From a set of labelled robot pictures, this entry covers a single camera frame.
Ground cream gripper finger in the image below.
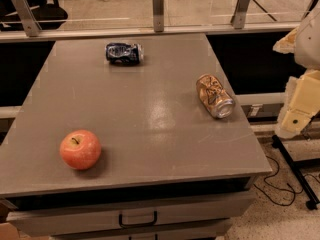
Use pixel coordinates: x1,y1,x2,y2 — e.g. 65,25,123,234
273,28,298,54
275,108,311,139

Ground orange soda can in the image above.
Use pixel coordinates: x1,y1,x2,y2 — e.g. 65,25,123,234
196,74,235,119

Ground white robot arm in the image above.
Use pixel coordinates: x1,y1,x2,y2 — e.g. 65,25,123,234
273,8,320,139

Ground crushed blue pepsi can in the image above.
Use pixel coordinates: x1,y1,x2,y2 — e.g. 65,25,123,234
105,43,144,65

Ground black stand leg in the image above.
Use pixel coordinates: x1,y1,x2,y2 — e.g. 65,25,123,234
272,135,320,210

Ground lower grey drawer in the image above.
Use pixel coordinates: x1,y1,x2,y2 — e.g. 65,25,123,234
50,219,232,240

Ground red apple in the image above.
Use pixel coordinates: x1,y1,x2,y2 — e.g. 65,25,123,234
59,130,101,170

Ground black office chair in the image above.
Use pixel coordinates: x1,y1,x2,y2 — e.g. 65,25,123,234
0,0,68,31

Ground black floor cable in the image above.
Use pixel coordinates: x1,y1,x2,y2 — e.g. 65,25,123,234
253,155,320,207

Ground right metal rail bracket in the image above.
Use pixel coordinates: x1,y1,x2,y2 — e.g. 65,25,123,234
231,0,250,29

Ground metal rail bracket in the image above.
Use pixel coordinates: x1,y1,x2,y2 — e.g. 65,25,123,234
231,0,250,29
152,0,164,32
11,0,41,37

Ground grey drawer with black handle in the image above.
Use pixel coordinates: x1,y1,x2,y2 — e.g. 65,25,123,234
8,191,254,236

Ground middle metal rail bracket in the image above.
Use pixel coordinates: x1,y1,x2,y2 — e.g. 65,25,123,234
152,0,164,32

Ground horizontal metal rail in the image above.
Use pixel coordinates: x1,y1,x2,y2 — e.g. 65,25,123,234
0,22,300,43

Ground left metal rail bracket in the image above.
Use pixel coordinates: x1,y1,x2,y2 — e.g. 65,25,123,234
11,0,41,37

